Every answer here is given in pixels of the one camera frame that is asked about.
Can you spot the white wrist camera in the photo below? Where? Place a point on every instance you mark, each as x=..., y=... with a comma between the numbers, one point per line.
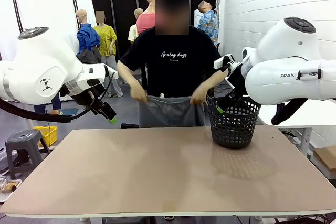
x=111, y=72
x=224, y=61

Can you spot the person in black t-shirt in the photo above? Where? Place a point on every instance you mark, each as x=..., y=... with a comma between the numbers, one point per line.
x=173, y=72

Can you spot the grey training pants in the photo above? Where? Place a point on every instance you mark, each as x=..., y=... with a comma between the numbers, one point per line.
x=170, y=113

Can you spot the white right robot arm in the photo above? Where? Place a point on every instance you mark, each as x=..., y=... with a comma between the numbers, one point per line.
x=283, y=77

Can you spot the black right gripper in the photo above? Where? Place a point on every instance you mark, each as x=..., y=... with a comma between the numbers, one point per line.
x=237, y=87

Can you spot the white table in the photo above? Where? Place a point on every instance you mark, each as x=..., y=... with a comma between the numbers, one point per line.
x=315, y=113

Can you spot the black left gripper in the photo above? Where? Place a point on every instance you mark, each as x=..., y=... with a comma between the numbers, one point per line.
x=103, y=110

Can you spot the mannequin in pink top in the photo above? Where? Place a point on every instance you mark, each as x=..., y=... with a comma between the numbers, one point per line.
x=145, y=23

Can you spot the person's left hand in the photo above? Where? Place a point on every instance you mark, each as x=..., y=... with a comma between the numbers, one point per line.
x=199, y=97

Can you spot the person's right hand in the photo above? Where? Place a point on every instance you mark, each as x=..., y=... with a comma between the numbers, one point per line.
x=139, y=94

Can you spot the mannequin in floral shirt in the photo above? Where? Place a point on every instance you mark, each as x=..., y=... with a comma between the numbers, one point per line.
x=210, y=24

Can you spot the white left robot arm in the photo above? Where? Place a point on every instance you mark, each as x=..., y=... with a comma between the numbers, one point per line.
x=39, y=61

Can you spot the black curtain backdrop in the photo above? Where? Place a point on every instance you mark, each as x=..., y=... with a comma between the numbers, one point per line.
x=120, y=11

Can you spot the mannequin in blue shirt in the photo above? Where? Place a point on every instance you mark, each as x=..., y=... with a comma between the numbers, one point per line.
x=88, y=37

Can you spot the flat cardboard box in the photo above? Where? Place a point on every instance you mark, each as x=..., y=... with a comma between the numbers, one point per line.
x=326, y=155

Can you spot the mannequin in cream shirt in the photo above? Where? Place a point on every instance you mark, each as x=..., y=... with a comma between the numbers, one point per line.
x=133, y=33

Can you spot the grey plastic stool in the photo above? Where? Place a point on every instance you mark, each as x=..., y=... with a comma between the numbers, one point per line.
x=23, y=137

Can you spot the person's left forearm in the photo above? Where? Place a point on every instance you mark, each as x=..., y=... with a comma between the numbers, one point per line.
x=212, y=82

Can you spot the blue floor mat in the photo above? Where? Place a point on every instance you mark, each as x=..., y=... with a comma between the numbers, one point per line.
x=70, y=111

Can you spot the small black device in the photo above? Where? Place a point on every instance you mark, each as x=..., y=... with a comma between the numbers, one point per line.
x=130, y=126

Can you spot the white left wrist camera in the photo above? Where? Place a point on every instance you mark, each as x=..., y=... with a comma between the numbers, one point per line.
x=111, y=72

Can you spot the yellow plastic crate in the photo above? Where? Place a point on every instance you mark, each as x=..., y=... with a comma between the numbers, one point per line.
x=50, y=134

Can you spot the mannequin in yellow shirt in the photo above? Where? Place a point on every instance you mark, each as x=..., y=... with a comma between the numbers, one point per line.
x=105, y=37

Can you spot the mannequin legs in jeans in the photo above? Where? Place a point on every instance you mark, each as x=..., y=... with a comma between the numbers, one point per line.
x=56, y=102

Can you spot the black perforated laundry basket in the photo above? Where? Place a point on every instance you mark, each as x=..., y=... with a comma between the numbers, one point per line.
x=231, y=134

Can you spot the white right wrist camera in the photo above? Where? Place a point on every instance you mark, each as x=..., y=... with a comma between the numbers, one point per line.
x=224, y=61

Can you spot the white plastic tray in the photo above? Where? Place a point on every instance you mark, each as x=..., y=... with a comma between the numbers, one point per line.
x=10, y=191

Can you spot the person's right forearm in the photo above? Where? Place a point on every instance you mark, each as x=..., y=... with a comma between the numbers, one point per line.
x=126, y=77

